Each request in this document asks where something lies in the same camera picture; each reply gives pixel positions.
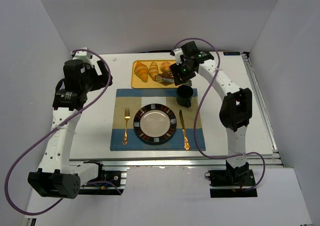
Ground dark brown bread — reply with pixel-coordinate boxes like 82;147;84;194
158;72;175;86

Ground metal tongs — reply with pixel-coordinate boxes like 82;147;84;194
155;75;175;84

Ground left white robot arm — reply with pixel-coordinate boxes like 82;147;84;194
27;59;112;199

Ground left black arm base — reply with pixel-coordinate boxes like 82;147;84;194
77;160;125;195

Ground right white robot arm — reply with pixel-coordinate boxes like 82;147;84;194
170;48;252;171

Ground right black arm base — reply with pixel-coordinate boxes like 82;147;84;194
204;163;258;198

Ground round bread roll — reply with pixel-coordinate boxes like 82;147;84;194
160;62;171;72

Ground dark green mug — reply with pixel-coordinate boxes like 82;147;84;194
176;85;194;108

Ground small striped croissant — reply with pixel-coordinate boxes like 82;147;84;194
148;62;159;81

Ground yellow tray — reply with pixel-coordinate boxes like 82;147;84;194
131;60;176;89

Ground large striped croissant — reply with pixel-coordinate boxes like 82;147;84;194
134;62;149;83

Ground gold fork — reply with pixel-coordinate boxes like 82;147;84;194
122;108;131;145

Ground dark rimmed plate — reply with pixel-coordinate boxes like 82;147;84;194
133;103;177;144

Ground blue beige placemat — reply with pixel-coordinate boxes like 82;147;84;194
110;88;206;151

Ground gold knife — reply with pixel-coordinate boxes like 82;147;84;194
179;110;190;150

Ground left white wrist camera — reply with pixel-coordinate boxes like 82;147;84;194
70;51;92;64

